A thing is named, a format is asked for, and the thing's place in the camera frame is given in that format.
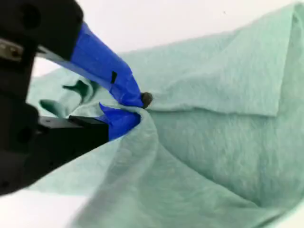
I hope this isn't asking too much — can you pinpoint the green t-shirt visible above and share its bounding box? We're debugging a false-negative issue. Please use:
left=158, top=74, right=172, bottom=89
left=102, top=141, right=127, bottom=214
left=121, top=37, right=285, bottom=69
left=26, top=2, right=304, bottom=228

